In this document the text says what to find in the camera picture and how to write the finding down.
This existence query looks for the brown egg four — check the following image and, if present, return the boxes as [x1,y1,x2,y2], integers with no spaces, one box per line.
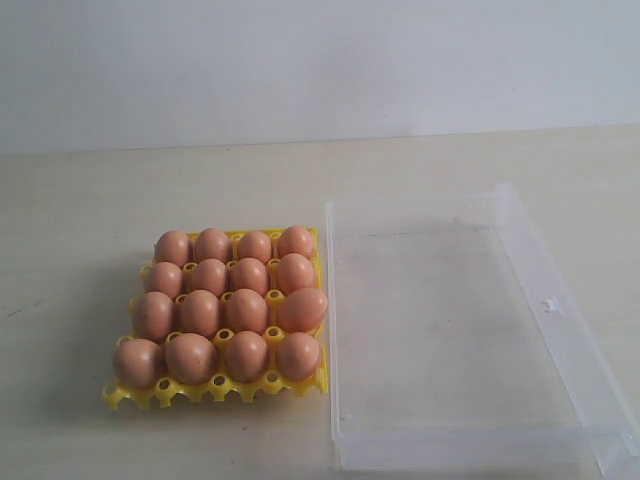
[277,225,315,259]

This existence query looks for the brown egg sixteen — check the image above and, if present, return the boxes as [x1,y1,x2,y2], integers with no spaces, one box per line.
[276,253,316,295]

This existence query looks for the brown egg three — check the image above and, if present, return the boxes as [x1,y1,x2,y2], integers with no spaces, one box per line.
[237,230,272,264]

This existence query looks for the brown egg thirteen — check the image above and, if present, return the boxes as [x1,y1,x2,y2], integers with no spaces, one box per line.
[277,288,328,332]

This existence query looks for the brown egg eleven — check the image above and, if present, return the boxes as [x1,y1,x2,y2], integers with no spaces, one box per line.
[231,257,270,296]

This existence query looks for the brown egg ten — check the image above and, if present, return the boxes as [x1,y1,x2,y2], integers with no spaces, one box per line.
[226,288,269,335]

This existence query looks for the brown egg two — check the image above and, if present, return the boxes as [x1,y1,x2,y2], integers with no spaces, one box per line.
[194,227,233,264]

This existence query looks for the brown egg fourteen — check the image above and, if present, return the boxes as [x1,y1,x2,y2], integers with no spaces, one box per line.
[190,258,227,297]

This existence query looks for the brown egg fifteen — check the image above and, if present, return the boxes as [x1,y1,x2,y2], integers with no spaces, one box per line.
[276,332,321,381]

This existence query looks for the brown egg twelve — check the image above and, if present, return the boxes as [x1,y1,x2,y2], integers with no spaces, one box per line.
[225,331,269,383]

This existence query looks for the brown egg nine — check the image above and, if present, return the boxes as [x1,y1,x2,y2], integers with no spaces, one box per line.
[179,290,221,339]

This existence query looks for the brown egg one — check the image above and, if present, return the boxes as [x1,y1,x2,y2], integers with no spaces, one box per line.
[154,230,193,268]

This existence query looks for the brown egg eight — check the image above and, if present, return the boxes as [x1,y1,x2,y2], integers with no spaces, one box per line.
[143,262,184,299]

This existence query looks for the brown egg six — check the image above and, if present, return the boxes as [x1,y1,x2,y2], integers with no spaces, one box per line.
[165,333,219,385]

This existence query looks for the brown egg seven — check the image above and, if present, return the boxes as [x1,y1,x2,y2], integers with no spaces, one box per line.
[132,291,175,343]

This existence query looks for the brown egg five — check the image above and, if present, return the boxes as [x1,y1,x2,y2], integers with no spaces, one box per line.
[112,338,167,390]

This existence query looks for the yellow plastic egg tray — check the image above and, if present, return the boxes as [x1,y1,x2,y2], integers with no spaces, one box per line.
[102,227,329,409]

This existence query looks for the clear plastic container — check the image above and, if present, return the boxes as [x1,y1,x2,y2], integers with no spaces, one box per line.
[326,184,639,479]

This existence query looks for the small white plastic clip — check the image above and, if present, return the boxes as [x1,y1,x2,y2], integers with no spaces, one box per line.
[541,298,563,315]

